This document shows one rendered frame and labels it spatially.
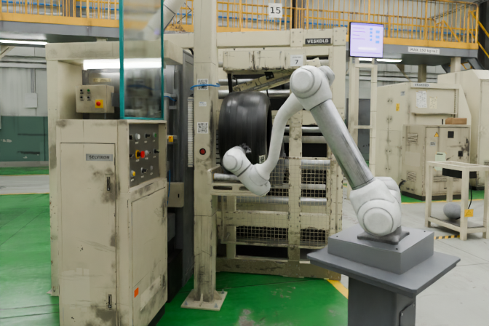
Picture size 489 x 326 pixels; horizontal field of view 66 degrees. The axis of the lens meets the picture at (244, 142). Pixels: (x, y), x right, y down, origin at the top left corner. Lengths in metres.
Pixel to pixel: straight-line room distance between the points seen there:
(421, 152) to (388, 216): 5.28
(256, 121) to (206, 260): 1.03
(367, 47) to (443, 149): 2.09
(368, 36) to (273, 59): 3.97
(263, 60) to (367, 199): 1.53
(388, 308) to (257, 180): 0.80
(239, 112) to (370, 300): 1.25
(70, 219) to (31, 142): 9.92
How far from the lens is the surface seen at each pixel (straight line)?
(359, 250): 1.78
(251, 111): 2.32
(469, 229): 4.84
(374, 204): 1.53
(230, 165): 1.85
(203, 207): 2.61
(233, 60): 2.81
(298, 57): 2.76
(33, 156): 12.08
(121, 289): 2.17
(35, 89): 12.15
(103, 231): 2.11
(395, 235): 1.81
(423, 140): 6.75
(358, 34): 6.52
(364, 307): 1.90
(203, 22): 2.63
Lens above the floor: 1.26
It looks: 3 degrees down
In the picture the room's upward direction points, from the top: straight up
